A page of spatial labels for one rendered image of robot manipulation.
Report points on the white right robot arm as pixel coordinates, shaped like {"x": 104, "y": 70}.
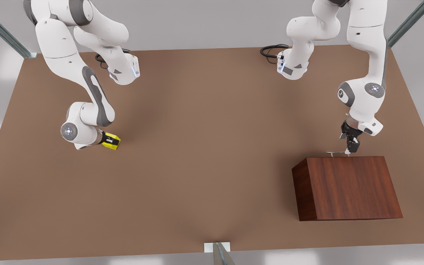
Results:
{"x": 61, "y": 48}

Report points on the dark wooden drawer cabinet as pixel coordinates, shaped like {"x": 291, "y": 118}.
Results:
{"x": 348, "y": 187}

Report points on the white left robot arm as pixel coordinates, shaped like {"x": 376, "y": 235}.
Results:
{"x": 366, "y": 44}

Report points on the yellow square block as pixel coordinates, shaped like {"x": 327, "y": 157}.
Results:
{"x": 112, "y": 141}

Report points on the silver frame post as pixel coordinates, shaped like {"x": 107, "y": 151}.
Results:
{"x": 2, "y": 31}
{"x": 410, "y": 22}
{"x": 219, "y": 254}

